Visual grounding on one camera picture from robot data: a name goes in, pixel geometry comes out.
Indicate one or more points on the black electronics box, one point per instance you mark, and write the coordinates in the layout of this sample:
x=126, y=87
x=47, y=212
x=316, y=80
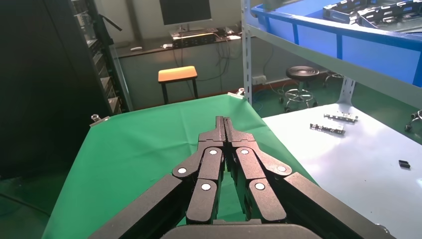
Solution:
x=193, y=39

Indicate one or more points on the green table cloth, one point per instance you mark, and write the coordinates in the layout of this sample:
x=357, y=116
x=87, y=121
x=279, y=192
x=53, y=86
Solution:
x=132, y=148

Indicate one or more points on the grey office desk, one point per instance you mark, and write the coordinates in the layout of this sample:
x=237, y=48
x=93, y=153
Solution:
x=148, y=72

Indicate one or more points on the chrome stool base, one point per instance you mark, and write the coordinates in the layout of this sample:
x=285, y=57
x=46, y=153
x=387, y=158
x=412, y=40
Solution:
x=414, y=120
x=331, y=76

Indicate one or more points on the small white desk item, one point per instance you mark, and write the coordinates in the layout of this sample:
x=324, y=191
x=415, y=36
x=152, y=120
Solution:
x=234, y=37
x=136, y=48
x=167, y=46

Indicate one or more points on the white wall socket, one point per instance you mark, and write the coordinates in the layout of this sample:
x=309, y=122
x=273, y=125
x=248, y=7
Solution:
x=259, y=80

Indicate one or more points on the black tall cabinet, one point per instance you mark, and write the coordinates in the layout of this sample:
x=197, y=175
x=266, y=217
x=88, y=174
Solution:
x=39, y=82

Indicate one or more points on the silver sheet metal bracket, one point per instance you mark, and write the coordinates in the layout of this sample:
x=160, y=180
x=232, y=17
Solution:
x=343, y=11
x=395, y=14

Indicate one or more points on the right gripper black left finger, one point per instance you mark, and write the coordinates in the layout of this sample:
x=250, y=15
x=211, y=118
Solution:
x=204, y=171

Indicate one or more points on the black computer monitor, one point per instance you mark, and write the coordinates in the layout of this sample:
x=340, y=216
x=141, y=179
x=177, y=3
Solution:
x=184, y=11

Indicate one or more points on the black seat chrome stool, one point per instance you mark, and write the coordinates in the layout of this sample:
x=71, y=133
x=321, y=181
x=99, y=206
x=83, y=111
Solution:
x=301, y=72

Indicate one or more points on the orange top square stool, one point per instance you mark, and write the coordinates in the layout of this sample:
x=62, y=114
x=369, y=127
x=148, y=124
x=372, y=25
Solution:
x=177, y=74

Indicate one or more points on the white metal shelf rack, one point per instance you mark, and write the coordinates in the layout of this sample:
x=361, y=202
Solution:
x=362, y=76

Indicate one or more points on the blue plastic bin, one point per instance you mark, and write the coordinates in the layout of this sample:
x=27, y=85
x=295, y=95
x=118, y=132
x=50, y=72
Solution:
x=379, y=56

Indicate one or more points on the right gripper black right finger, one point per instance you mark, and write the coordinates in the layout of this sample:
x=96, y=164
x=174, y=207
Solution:
x=257, y=175

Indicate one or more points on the small silver rail part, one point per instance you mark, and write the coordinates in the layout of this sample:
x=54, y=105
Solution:
x=341, y=117
x=327, y=128

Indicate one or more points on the small black block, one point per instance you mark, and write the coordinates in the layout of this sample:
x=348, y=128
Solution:
x=404, y=164

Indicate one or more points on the white board sheet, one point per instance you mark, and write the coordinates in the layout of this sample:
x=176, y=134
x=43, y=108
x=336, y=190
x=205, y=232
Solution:
x=362, y=184

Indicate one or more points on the metal drawer rack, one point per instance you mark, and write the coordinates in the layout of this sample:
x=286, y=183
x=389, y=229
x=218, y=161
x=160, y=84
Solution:
x=105, y=82

